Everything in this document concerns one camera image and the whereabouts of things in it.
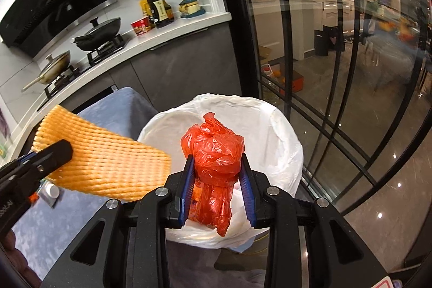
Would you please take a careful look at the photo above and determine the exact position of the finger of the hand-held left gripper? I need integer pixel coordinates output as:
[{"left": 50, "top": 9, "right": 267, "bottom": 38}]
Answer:
[{"left": 16, "top": 139, "right": 74, "bottom": 182}]

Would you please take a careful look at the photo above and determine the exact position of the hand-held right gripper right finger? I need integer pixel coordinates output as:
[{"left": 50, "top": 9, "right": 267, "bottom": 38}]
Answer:
[{"left": 239, "top": 154, "right": 392, "bottom": 288}]

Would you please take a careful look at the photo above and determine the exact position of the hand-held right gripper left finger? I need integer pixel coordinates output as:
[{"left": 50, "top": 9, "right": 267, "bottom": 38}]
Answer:
[{"left": 69, "top": 154, "right": 197, "bottom": 288}]

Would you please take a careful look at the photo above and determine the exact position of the orange foam net sheet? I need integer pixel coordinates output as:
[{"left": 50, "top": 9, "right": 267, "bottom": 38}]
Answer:
[{"left": 33, "top": 105, "right": 173, "bottom": 202}]

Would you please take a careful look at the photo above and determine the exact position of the red plastic bag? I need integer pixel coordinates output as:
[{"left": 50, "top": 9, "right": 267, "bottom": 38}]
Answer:
[{"left": 180, "top": 112, "right": 245, "bottom": 237}]

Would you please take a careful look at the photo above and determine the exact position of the trash bin with white liner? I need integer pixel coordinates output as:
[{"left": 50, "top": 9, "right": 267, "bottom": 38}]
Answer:
[{"left": 137, "top": 93, "right": 303, "bottom": 250}]

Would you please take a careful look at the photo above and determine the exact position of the person's left hand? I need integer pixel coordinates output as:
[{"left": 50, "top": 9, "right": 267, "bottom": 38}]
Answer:
[{"left": 0, "top": 229, "right": 43, "bottom": 288}]

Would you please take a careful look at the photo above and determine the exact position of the white milk carton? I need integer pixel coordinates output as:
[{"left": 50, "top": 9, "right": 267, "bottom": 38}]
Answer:
[{"left": 40, "top": 182, "right": 63, "bottom": 208}]

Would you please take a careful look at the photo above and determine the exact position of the purple hanging towel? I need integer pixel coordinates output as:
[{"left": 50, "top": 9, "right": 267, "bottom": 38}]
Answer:
[{"left": 0, "top": 111, "right": 9, "bottom": 140}]

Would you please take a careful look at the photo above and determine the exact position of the blue plush blanket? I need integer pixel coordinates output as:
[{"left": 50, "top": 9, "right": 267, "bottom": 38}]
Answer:
[{"left": 7, "top": 86, "right": 267, "bottom": 288}]

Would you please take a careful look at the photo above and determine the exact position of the beige pan with lid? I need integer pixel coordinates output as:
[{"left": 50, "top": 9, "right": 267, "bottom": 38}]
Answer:
[{"left": 22, "top": 50, "right": 71, "bottom": 93}]

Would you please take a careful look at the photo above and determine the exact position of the black gas stove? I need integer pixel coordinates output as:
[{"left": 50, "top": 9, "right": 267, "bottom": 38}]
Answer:
[{"left": 35, "top": 33, "right": 130, "bottom": 111}]

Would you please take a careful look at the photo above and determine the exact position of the orange box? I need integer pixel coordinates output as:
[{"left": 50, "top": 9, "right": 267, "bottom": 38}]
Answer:
[{"left": 277, "top": 69, "right": 306, "bottom": 93}]

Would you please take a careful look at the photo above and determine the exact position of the dark kitchen cabinet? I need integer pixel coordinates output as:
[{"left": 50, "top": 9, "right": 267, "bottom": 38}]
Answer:
[{"left": 59, "top": 20, "right": 244, "bottom": 116}]

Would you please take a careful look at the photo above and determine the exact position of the black wok with lid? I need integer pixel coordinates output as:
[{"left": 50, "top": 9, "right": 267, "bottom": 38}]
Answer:
[{"left": 72, "top": 17, "right": 122, "bottom": 51}]

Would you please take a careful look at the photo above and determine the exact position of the cardboard box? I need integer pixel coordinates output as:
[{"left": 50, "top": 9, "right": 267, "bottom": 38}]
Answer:
[{"left": 258, "top": 45, "right": 274, "bottom": 66}]

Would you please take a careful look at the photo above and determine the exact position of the red instant noodle bowl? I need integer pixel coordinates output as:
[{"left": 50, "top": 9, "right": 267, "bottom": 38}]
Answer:
[{"left": 131, "top": 18, "right": 151, "bottom": 36}]

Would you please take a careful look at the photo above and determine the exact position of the black shopping bag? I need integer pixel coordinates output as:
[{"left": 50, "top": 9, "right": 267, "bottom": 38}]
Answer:
[{"left": 314, "top": 25, "right": 346, "bottom": 56}]

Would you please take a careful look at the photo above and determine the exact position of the dark soy sauce bottle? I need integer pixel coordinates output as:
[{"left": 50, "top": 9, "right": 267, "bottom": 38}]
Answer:
[{"left": 147, "top": 0, "right": 175, "bottom": 29}]

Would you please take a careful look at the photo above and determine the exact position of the spice jar set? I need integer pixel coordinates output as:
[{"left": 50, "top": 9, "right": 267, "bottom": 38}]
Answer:
[{"left": 178, "top": 0, "right": 206, "bottom": 19}]

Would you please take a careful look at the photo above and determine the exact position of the glass sliding door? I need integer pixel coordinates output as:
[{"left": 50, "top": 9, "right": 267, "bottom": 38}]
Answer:
[{"left": 229, "top": 0, "right": 432, "bottom": 208}]

